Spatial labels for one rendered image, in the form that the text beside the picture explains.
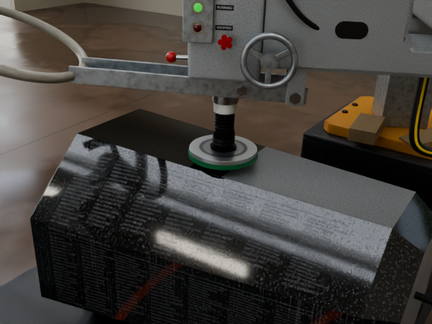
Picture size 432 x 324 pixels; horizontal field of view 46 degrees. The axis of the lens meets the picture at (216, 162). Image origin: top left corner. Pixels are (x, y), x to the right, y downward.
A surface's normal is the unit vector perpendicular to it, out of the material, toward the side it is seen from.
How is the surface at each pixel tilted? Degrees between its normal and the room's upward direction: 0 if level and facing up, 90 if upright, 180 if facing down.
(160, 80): 90
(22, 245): 0
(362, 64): 90
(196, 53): 90
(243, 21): 90
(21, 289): 0
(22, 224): 0
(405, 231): 33
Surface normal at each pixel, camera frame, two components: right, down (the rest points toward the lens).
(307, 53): -0.11, 0.43
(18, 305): 0.04, -0.90
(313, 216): -0.34, -0.39
